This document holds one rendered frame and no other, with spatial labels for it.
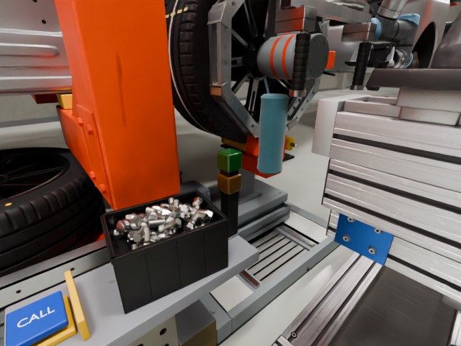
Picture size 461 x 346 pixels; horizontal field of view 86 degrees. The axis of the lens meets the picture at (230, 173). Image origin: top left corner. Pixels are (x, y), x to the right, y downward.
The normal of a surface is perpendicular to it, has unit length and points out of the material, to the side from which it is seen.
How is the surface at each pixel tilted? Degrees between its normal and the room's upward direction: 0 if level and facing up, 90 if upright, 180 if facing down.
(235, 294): 0
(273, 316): 0
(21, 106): 90
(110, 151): 90
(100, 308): 0
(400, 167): 90
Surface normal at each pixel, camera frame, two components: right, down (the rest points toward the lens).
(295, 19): -0.77, 0.25
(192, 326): 0.00, -0.92
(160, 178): 0.64, 0.31
